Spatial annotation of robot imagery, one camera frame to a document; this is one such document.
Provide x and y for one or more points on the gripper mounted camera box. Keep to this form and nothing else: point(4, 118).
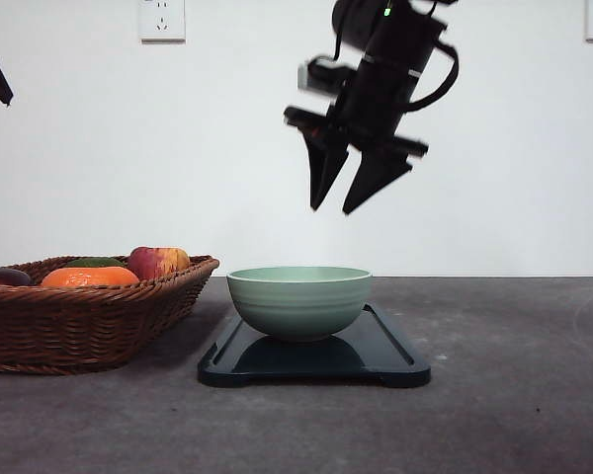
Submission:
point(323, 74)

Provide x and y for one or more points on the white wall socket left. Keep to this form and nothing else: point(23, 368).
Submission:
point(162, 22)

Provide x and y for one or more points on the dark purple eggplant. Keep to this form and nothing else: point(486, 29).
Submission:
point(14, 277)

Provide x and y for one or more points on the brown wicker basket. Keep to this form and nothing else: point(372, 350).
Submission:
point(65, 330)

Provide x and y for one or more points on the dark blue rectangular tray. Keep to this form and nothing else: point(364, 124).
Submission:
point(373, 351)

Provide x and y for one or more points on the red yellow apple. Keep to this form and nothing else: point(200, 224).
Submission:
point(150, 262)

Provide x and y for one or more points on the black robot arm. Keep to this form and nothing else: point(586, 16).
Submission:
point(390, 42)

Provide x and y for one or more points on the green avocado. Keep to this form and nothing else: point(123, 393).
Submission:
point(94, 262)

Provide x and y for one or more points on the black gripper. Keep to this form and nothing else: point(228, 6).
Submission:
point(368, 113)

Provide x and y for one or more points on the orange tangerine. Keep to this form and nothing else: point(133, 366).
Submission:
point(89, 276)

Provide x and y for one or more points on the green ceramic bowl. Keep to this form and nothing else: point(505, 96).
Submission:
point(299, 303)

